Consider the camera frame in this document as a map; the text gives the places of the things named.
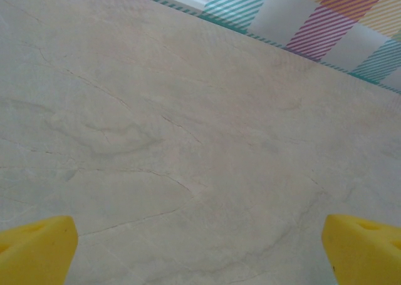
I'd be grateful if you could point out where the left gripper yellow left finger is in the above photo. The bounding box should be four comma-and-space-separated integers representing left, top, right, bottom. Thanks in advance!
0, 215, 79, 285

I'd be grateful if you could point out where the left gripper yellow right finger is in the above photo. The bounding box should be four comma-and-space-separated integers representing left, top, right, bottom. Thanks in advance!
322, 214, 401, 285

